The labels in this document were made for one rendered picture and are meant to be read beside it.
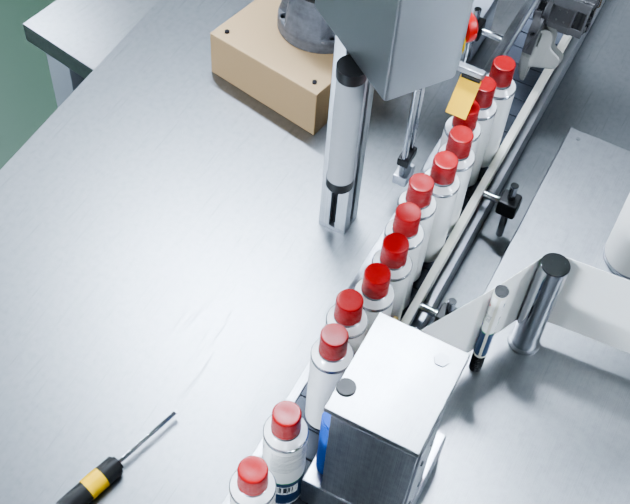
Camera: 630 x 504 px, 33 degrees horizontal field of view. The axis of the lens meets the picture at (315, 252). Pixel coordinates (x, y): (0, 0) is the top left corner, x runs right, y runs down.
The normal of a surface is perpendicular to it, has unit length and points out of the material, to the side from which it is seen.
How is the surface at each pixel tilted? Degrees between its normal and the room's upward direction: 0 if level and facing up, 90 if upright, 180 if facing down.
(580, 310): 90
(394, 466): 90
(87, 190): 0
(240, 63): 90
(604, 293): 90
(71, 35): 0
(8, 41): 0
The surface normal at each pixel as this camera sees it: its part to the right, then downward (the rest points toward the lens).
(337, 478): -0.47, 0.71
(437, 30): 0.46, 0.74
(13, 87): 0.05, -0.58
